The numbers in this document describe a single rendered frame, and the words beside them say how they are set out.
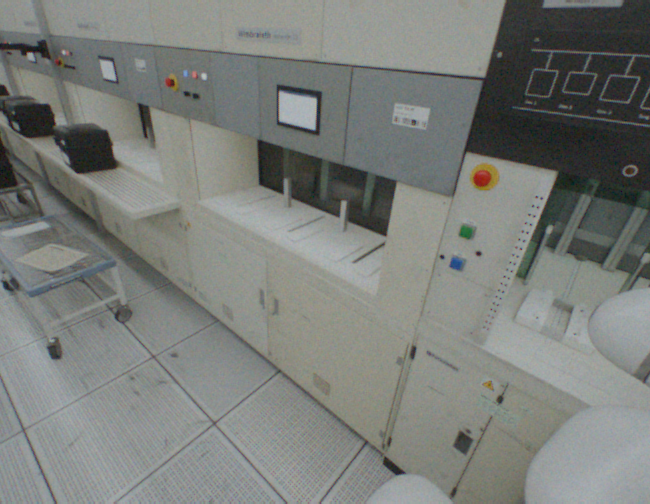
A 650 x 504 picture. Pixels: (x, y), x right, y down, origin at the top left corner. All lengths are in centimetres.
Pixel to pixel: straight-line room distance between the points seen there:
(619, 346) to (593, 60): 53
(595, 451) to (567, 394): 66
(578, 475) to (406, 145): 78
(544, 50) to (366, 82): 42
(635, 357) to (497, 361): 60
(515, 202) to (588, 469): 61
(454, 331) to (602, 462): 72
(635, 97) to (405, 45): 49
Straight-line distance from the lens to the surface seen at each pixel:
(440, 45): 97
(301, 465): 179
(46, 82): 476
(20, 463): 214
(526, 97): 90
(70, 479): 199
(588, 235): 186
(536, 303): 137
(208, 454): 185
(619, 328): 58
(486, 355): 115
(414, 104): 98
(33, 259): 255
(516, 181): 92
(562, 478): 48
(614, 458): 49
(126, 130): 339
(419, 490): 47
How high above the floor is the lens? 159
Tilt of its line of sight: 30 degrees down
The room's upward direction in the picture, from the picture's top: 5 degrees clockwise
